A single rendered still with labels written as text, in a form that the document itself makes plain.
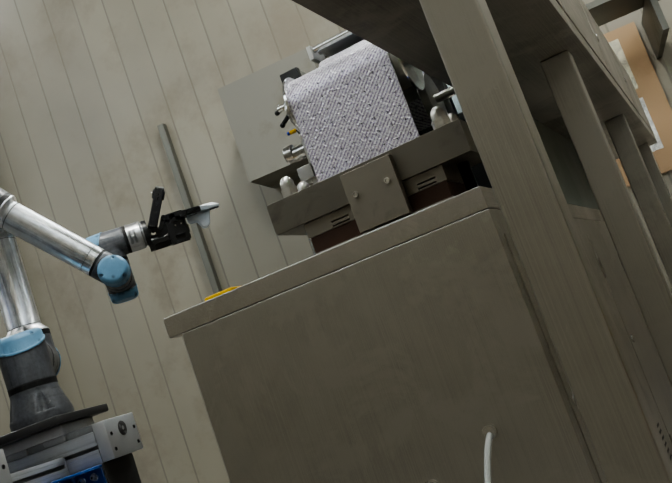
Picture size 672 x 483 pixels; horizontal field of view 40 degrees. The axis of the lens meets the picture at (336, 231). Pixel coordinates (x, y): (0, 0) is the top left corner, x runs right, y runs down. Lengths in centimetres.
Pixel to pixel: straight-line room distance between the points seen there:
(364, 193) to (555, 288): 71
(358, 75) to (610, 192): 55
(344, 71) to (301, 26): 383
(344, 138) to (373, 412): 59
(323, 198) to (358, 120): 26
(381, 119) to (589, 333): 98
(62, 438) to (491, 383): 110
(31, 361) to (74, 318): 389
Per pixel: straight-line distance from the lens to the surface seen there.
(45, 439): 228
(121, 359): 604
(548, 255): 99
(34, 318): 250
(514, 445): 155
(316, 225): 170
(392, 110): 186
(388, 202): 162
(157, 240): 250
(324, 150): 191
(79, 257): 236
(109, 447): 220
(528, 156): 99
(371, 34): 139
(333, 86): 192
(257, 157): 524
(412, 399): 158
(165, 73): 602
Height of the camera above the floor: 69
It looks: 9 degrees up
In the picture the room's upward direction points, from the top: 20 degrees counter-clockwise
